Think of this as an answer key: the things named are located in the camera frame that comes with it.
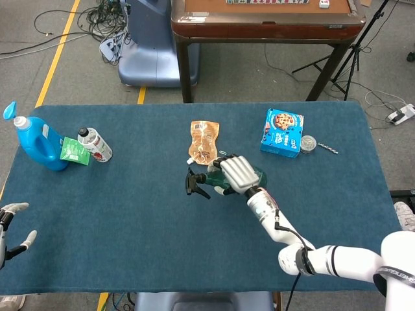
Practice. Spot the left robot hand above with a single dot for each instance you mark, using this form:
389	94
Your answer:
9	231

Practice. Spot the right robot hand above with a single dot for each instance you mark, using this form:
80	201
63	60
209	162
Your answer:
238	176

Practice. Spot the green spray bottle black trigger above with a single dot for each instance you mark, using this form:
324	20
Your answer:
207	179

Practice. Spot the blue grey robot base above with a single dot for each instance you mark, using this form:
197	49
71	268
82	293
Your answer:
152	45

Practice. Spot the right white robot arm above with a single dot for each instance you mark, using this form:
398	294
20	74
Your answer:
324	249

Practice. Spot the blue detergent bottle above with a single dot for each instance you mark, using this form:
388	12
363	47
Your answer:
39	142

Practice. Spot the white spray can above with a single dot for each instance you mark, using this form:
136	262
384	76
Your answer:
95	145

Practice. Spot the orange spout pouch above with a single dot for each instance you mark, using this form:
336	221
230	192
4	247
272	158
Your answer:
203	142

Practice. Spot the blue cookie box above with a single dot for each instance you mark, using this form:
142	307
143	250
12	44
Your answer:
281	133

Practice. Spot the round metal tin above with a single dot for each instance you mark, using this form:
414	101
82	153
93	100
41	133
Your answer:
308	143

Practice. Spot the metal drill bit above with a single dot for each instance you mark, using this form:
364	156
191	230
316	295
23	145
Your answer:
328	148

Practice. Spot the green sachet packet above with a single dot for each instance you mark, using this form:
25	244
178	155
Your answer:
75	151

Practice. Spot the blue table cloth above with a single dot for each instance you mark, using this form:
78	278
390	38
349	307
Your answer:
129	233

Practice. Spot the blue grey robot torso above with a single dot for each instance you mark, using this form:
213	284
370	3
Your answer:
204	301

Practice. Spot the brown mahjong table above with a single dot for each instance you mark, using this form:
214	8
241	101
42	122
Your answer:
266	26

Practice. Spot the white patterned shoe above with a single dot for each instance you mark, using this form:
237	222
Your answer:
404	215

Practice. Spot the black tripod stand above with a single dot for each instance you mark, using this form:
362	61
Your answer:
353	48

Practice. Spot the white power strip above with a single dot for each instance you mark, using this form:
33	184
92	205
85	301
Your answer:
402	114

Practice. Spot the row of mahjong tiles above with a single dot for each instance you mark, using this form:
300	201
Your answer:
267	1

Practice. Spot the grey power strip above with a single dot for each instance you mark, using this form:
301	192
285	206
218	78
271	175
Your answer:
111	47

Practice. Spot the white mahjong tile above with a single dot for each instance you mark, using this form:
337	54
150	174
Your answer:
323	3

